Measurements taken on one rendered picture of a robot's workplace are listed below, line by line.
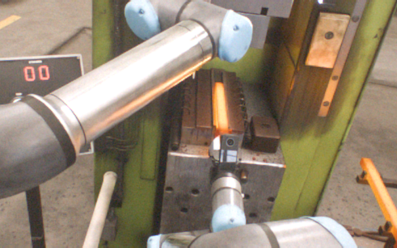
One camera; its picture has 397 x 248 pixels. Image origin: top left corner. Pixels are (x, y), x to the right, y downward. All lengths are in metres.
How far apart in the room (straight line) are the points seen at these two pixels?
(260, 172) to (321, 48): 0.43
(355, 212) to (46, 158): 2.41
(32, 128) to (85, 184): 2.09
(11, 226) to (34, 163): 1.92
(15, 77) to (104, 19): 0.33
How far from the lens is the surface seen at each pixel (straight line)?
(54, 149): 0.47
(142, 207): 1.73
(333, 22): 1.33
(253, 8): 1.14
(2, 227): 2.38
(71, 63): 1.19
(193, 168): 1.32
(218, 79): 1.61
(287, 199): 1.72
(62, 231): 2.30
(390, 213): 1.26
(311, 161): 1.61
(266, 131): 1.36
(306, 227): 0.67
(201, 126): 1.30
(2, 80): 1.18
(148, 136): 1.51
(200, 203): 1.42
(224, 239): 0.64
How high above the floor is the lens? 1.70
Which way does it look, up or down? 32 degrees down
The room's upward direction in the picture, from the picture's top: 9 degrees clockwise
